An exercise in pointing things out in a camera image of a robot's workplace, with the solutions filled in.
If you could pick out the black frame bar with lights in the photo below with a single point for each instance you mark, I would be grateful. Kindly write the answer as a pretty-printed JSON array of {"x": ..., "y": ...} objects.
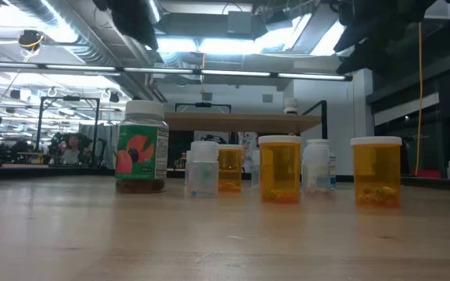
[{"x": 233, "y": 73}]

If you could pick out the white bottle with blue label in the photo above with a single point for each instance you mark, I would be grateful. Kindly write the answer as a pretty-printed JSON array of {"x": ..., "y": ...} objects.
[{"x": 333, "y": 171}]

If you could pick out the clear ribbed-cap pill bottle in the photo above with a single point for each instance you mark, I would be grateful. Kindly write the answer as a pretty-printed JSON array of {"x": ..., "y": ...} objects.
[{"x": 202, "y": 175}]

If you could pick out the orange pill bottle white cap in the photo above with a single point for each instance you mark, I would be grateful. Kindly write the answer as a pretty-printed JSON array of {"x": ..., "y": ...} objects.
[
  {"x": 376, "y": 175},
  {"x": 279, "y": 171},
  {"x": 231, "y": 168}
]

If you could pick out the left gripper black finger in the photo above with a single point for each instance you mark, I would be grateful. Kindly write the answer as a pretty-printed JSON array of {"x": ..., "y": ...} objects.
[
  {"x": 131, "y": 26},
  {"x": 148, "y": 31}
]

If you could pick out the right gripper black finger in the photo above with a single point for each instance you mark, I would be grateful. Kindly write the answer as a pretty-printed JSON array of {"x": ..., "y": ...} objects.
[
  {"x": 369, "y": 54},
  {"x": 373, "y": 36}
]

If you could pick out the wooden shelf with black legs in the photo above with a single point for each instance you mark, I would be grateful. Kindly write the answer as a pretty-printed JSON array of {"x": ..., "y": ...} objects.
[{"x": 240, "y": 123}]

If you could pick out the red storage bin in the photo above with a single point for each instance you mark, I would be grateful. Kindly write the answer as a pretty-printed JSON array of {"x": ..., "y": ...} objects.
[{"x": 426, "y": 174}]

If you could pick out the large green-label gummy bottle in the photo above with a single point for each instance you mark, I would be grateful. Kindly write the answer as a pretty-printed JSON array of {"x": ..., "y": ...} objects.
[{"x": 141, "y": 156}]

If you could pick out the round black ceiling device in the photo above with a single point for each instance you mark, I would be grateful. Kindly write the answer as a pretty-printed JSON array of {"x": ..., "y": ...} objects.
[{"x": 30, "y": 39}]

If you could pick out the colourful poster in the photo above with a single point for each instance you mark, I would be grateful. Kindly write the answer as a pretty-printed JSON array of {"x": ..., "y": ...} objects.
[{"x": 247, "y": 148}]

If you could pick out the black background rig frame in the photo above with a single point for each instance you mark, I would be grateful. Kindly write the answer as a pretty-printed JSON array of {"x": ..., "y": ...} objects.
[
  {"x": 203, "y": 104},
  {"x": 97, "y": 117}
]

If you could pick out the small white-capped bottle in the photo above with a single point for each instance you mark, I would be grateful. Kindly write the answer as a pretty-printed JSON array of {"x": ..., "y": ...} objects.
[{"x": 290, "y": 104}]

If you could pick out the grey patterned curtain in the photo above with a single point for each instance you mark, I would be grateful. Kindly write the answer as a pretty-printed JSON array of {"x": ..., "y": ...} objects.
[{"x": 106, "y": 144}]

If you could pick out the person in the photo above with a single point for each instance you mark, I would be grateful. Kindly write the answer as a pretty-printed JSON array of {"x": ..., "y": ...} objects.
[{"x": 70, "y": 154}]

